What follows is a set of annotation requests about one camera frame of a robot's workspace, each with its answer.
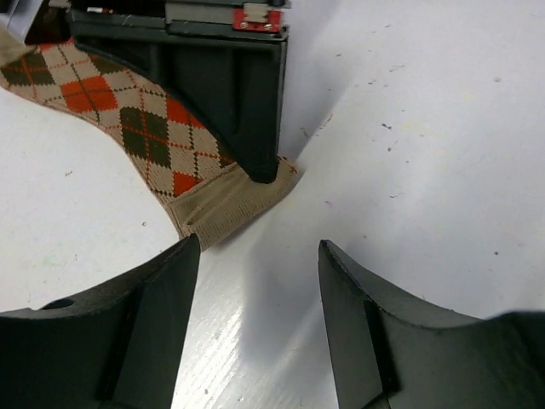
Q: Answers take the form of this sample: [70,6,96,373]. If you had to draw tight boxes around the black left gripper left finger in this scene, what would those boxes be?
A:
[1,236,200,408]

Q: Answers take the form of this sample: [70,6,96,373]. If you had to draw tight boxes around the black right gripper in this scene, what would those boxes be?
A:
[67,0,290,183]

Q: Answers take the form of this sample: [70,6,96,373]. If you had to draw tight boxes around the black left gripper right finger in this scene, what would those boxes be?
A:
[318,240,544,408]

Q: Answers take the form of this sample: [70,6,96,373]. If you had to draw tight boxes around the tan argyle sock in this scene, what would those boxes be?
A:
[1,32,297,249]

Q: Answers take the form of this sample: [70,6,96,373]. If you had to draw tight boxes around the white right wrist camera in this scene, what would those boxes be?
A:
[0,0,73,46]

